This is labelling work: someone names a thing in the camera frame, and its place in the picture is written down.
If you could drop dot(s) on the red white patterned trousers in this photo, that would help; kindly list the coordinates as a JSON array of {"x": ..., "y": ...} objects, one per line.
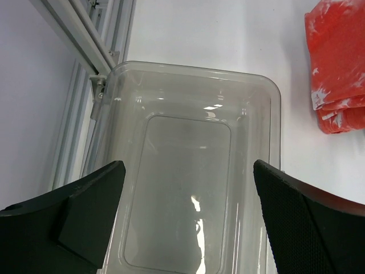
[{"x": 335, "y": 40}]

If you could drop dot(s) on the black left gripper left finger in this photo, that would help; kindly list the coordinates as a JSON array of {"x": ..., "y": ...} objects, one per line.
[{"x": 66, "y": 230}]

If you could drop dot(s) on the clear plastic storage bin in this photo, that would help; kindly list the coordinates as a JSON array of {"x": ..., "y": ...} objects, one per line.
[{"x": 188, "y": 138}]

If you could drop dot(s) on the aluminium frame post left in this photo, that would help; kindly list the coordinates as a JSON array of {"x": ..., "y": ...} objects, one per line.
[{"x": 97, "y": 33}]

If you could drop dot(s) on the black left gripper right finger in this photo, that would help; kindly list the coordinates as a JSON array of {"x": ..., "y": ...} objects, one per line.
[{"x": 309, "y": 230}]

